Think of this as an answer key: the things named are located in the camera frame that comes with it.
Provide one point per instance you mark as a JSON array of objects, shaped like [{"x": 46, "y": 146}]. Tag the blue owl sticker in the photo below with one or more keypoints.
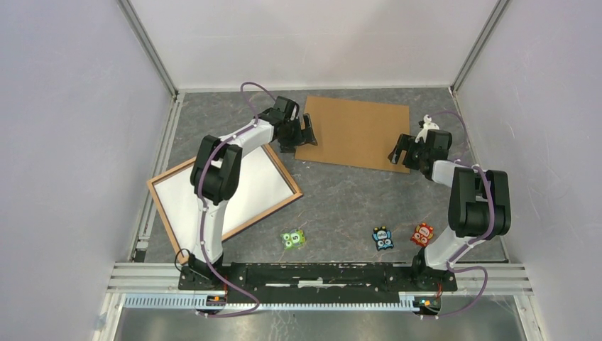
[{"x": 382, "y": 238}]

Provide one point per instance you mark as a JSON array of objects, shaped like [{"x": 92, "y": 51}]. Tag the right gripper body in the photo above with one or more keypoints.
[{"x": 415, "y": 153}]

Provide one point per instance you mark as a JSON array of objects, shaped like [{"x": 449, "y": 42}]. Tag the white slotted cable duct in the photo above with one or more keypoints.
[{"x": 195, "y": 301}]

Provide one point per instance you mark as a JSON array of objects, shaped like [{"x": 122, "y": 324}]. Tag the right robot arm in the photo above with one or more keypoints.
[{"x": 479, "y": 203}]

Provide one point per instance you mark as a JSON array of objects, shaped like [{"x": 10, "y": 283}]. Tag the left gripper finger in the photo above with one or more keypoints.
[
  {"x": 289, "y": 145},
  {"x": 308, "y": 131}
]

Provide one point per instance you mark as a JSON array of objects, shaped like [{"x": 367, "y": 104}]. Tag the wooden picture frame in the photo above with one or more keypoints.
[{"x": 287, "y": 179}]

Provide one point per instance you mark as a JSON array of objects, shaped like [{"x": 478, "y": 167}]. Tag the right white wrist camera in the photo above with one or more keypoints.
[{"x": 426, "y": 125}]

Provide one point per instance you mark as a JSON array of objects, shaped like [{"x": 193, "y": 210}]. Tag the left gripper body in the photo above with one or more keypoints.
[{"x": 293, "y": 133}]

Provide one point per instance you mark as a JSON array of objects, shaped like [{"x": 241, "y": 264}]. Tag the green owl sticker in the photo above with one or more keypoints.
[{"x": 294, "y": 239}]

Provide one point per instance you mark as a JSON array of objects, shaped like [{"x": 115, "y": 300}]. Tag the red owl sticker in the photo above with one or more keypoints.
[{"x": 422, "y": 234}]

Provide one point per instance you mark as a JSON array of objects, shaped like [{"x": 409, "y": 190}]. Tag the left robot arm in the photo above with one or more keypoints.
[{"x": 216, "y": 173}]

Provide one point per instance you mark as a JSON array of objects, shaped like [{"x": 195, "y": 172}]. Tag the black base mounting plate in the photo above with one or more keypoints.
[{"x": 315, "y": 283}]

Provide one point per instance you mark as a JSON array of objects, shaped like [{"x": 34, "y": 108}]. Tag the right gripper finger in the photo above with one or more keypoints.
[
  {"x": 396, "y": 156},
  {"x": 404, "y": 142}
]

